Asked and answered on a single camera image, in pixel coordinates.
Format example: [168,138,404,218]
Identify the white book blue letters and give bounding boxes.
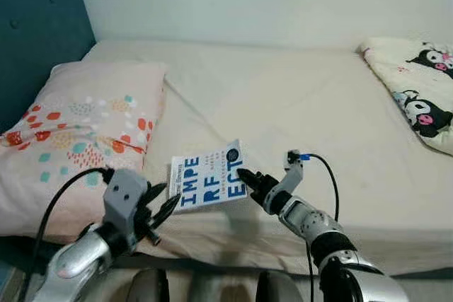
[168,139,248,212]

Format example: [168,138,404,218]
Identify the pink patterned pillow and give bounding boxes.
[0,60,168,239]

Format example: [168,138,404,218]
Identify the cream mattress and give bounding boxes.
[0,39,453,278]

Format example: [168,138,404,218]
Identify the right robot leg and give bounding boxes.
[255,270,305,302]

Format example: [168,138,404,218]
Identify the blue upholstered bed base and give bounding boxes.
[0,235,319,278]

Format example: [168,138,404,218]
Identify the cream cartoon print blanket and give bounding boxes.
[360,37,453,156]

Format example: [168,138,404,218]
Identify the blue upholstered headboard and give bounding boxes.
[0,0,96,133]

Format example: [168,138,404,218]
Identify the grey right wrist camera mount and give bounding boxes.
[282,150,306,193]

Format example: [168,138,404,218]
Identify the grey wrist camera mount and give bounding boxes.
[103,169,151,228]
[282,150,306,193]

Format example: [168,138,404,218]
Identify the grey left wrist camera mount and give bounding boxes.
[103,169,151,228]

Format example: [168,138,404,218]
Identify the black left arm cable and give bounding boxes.
[18,168,114,302]

